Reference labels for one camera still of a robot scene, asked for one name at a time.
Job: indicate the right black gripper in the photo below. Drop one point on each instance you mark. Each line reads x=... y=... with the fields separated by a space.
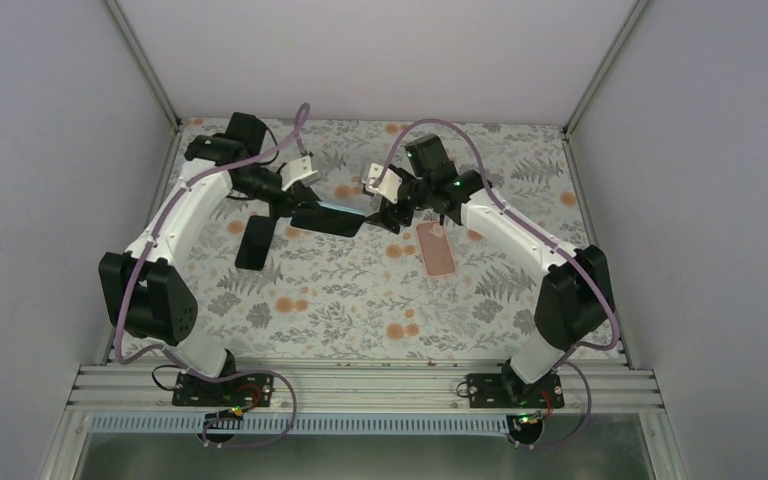
x=390 y=222

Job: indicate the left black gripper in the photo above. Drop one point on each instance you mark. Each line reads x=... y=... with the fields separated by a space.
x=298 y=195

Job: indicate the black phone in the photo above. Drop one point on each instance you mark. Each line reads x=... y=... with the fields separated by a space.
x=329 y=219
x=256 y=243

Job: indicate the pink phone case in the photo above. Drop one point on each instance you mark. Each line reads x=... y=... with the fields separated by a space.
x=435 y=249

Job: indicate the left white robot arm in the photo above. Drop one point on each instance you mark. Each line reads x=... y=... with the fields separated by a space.
x=149 y=304

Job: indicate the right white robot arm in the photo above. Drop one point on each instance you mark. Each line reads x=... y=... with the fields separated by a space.
x=575 y=293

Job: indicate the floral patterned table mat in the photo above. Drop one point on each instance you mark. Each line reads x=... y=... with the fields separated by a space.
x=369 y=297

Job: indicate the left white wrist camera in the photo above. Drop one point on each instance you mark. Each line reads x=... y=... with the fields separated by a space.
x=299 y=171

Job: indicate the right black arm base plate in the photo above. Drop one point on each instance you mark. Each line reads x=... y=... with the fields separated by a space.
x=493 y=391

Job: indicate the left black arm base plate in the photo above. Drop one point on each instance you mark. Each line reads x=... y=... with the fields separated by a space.
x=190 y=391

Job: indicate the aluminium mounting rail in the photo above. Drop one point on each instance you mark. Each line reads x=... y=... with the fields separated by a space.
x=384 y=386

